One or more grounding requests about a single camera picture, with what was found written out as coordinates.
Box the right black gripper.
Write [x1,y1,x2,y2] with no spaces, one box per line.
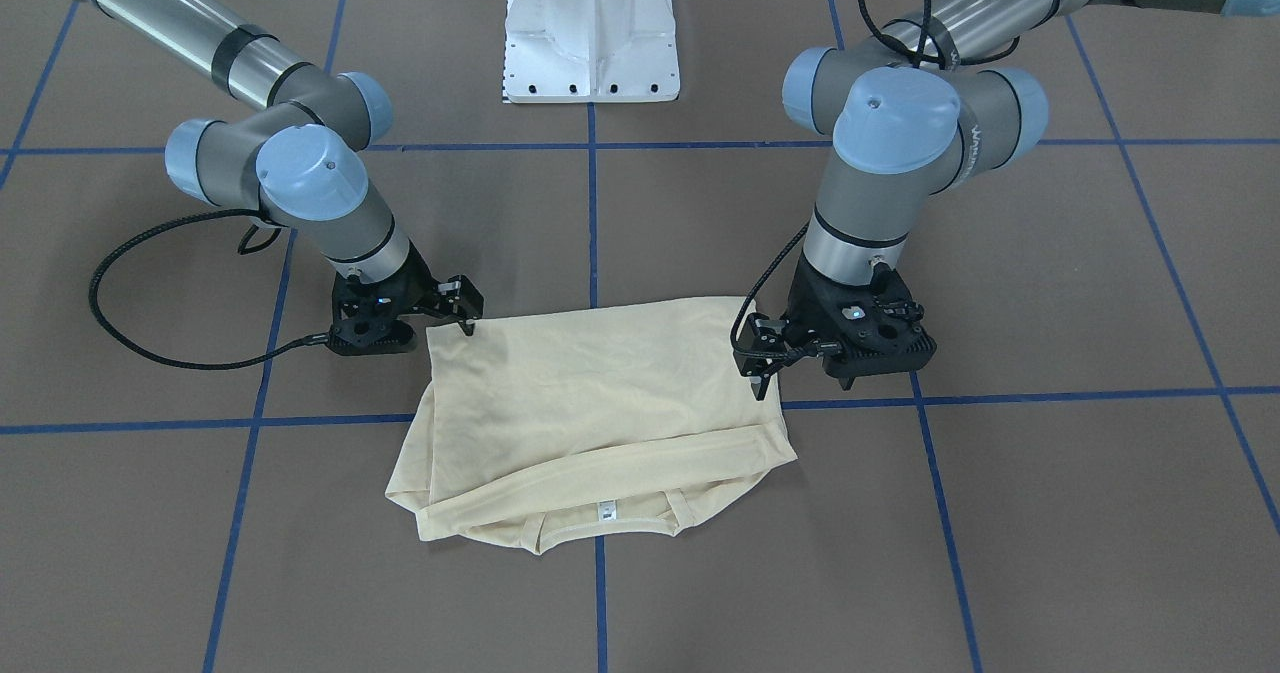
[326,244,484,357]

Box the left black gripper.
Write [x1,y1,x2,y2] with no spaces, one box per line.
[732,260,937,400]

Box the cream long-sleeve graphic shirt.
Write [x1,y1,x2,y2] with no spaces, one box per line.
[385,298,796,555]

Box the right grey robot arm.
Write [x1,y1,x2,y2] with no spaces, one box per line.
[73,0,484,363]

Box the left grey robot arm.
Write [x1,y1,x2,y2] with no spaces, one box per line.
[731,0,1277,400]

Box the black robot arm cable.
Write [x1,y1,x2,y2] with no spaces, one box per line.
[88,209,337,371]

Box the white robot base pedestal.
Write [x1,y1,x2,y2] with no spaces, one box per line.
[502,0,681,104]

